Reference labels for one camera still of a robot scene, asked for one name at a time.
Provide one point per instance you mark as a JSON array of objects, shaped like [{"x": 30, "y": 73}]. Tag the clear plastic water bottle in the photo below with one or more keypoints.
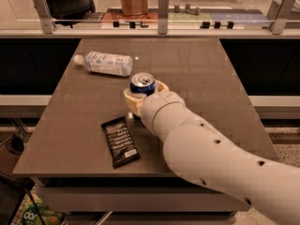
[{"x": 106, "y": 63}]

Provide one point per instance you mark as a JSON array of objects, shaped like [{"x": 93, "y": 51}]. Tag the green snack bag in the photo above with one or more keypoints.
[{"x": 37, "y": 212}]

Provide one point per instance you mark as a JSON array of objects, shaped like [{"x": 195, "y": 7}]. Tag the grey metal bracket right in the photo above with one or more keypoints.
[{"x": 279, "y": 23}]

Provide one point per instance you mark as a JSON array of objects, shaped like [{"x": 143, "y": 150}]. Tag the grey metal bracket middle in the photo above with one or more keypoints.
[{"x": 162, "y": 17}]

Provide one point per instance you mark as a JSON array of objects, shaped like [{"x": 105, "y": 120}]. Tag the black office chair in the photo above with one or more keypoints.
[{"x": 70, "y": 11}]

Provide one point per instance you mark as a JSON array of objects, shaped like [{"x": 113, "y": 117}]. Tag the grey metal bracket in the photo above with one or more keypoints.
[
  {"x": 279, "y": 23},
  {"x": 46, "y": 20},
  {"x": 162, "y": 17}
]

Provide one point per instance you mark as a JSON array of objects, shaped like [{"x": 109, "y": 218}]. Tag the black rxbar chocolate wrapper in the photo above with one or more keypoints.
[{"x": 120, "y": 142}]

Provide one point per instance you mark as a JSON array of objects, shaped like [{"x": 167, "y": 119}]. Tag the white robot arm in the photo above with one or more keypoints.
[{"x": 197, "y": 152}]

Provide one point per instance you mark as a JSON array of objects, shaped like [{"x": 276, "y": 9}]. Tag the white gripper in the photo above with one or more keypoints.
[{"x": 155, "y": 104}]

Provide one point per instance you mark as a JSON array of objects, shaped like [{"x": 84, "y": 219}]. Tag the grey metal bracket left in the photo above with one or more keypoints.
[{"x": 46, "y": 20}]

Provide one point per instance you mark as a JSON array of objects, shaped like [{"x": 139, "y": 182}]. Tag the blue pepsi can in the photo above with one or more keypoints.
[{"x": 143, "y": 83}]

